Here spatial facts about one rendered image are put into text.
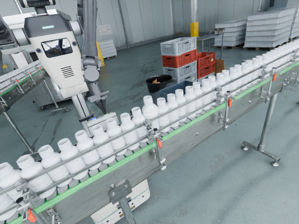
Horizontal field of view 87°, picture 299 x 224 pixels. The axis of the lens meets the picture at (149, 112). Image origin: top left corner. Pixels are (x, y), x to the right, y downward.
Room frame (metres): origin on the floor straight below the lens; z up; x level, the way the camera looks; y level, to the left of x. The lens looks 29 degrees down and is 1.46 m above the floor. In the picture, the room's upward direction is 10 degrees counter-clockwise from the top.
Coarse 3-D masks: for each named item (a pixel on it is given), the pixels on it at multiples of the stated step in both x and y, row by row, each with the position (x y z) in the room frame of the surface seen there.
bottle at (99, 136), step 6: (96, 126) 0.51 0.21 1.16; (96, 132) 0.48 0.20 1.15; (102, 132) 0.49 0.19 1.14; (96, 138) 0.48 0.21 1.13; (102, 138) 0.48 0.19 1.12; (108, 138) 0.49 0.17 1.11; (96, 144) 0.47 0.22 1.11; (108, 144) 0.48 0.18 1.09; (102, 150) 0.47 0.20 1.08; (108, 150) 0.47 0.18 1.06; (102, 156) 0.47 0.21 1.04; (114, 156) 0.49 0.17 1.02; (102, 162) 0.47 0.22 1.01; (108, 162) 0.47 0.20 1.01
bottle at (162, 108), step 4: (160, 100) 0.65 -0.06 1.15; (164, 100) 0.62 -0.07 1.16; (160, 104) 0.62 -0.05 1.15; (164, 104) 0.62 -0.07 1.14; (160, 108) 0.61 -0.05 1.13; (164, 108) 0.61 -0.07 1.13; (168, 108) 0.62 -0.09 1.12; (160, 112) 0.60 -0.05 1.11; (164, 116) 0.60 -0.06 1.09; (168, 116) 0.61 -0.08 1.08; (160, 120) 0.61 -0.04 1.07; (164, 120) 0.60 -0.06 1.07; (168, 120) 0.61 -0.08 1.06; (160, 124) 0.61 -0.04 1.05; (164, 124) 0.60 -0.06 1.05; (168, 128) 0.61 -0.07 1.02
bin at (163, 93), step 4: (184, 80) 1.40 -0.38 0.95; (176, 84) 1.35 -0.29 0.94; (180, 84) 1.38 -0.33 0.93; (184, 84) 1.40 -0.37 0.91; (188, 84) 1.37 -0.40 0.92; (192, 84) 1.32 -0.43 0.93; (200, 84) 1.24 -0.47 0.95; (164, 88) 1.29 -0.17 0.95; (168, 88) 1.31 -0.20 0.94; (172, 88) 1.33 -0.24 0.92; (176, 88) 1.35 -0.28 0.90; (180, 88) 1.37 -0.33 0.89; (184, 88) 1.40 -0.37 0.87; (160, 92) 1.24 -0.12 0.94; (164, 92) 1.29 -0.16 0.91; (168, 92) 1.31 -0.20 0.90; (172, 92) 1.33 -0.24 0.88; (184, 92) 1.40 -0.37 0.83; (160, 96) 1.26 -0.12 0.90; (164, 96) 1.20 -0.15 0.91
